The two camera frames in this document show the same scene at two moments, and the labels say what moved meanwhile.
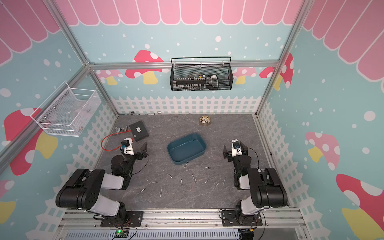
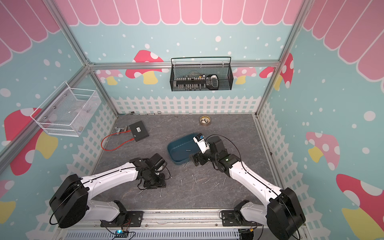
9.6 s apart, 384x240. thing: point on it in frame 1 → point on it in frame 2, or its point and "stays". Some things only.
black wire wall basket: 201,77 stays
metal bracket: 118,130 stays
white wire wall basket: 66,111 stays
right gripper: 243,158 → 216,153
